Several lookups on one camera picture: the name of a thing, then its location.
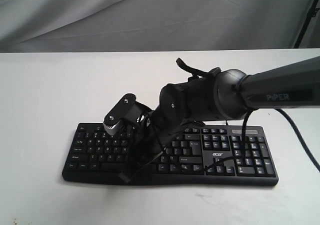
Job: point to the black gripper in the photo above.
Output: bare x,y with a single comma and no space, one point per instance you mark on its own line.
148,146

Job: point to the black Acer keyboard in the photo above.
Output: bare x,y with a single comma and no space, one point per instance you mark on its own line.
209,155

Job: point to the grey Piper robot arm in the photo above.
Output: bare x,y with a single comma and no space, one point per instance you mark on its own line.
220,95

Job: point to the grey backdrop cloth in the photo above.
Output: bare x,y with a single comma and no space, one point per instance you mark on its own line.
38,26

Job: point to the black tripod stand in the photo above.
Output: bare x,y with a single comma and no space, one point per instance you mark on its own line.
311,13

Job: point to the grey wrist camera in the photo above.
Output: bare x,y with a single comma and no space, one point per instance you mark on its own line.
128,111

